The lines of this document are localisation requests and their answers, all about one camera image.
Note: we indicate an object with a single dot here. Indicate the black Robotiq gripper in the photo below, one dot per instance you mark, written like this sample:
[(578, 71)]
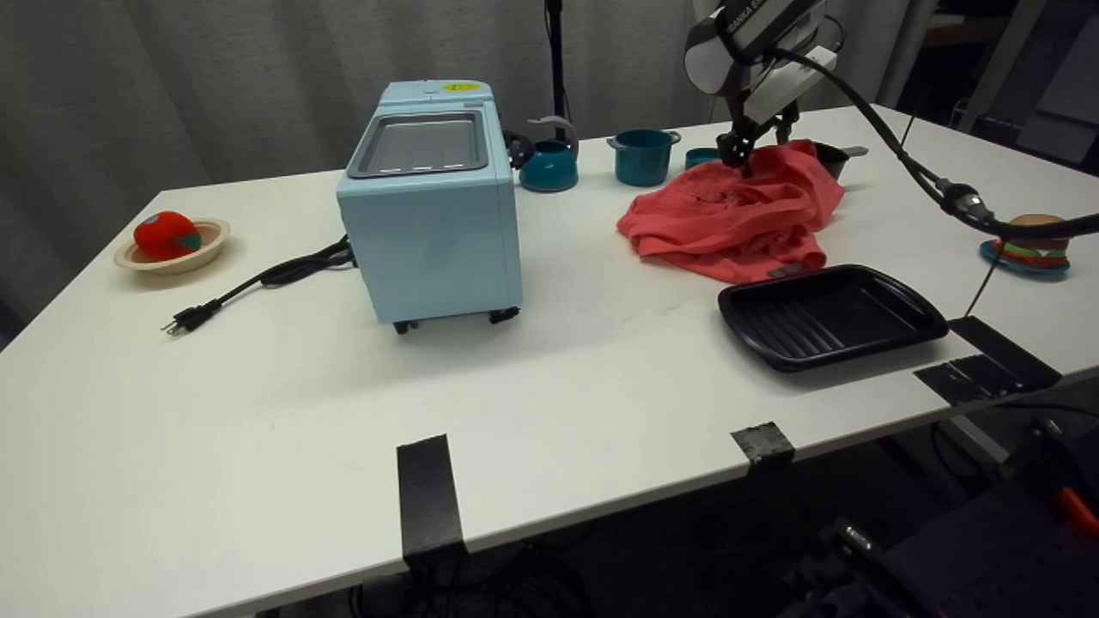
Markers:
[(760, 122)]

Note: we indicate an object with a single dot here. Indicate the red cloth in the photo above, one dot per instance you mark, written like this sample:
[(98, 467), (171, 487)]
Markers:
[(734, 225)]

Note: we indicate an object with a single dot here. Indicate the teal toy frying pan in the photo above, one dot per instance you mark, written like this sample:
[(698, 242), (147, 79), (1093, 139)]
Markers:
[(702, 161)]

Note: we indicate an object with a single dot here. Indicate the teal toy pot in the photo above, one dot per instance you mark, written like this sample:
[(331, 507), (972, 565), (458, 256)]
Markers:
[(640, 161)]

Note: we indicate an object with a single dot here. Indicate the black ridged grill tray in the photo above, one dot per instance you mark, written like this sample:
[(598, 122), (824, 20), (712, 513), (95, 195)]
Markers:
[(824, 322)]

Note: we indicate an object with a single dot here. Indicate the teal toy kettle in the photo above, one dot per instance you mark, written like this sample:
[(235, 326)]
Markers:
[(550, 168)]

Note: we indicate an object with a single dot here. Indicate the black tripod stand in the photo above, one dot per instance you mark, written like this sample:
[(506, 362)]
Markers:
[(559, 58)]

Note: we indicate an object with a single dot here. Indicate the blue small plate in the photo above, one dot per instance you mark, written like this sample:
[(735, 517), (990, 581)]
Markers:
[(995, 264)]

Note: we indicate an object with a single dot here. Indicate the small black tape piece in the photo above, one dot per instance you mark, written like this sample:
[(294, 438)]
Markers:
[(762, 446)]

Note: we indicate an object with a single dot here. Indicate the toy burger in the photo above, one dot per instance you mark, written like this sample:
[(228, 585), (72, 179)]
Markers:
[(1035, 256)]

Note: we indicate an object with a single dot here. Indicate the light blue toaster oven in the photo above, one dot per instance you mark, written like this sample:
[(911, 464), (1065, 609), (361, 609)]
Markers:
[(433, 242)]

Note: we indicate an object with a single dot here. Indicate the wide black tape patch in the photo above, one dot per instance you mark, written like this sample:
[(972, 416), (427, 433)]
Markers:
[(996, 366)]

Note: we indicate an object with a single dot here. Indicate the long black tape strip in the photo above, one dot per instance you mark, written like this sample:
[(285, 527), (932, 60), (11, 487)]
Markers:
[(432, 499)]

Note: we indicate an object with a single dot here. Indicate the beige shallow bowl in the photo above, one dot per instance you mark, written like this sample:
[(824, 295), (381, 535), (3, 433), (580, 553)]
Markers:
[(191, 258)]

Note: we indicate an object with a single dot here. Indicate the red toy tomato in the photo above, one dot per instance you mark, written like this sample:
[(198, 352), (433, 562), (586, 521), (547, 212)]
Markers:
[(166, 236)]

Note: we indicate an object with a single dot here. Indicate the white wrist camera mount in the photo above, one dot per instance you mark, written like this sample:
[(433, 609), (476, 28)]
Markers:
[(808, 73)]

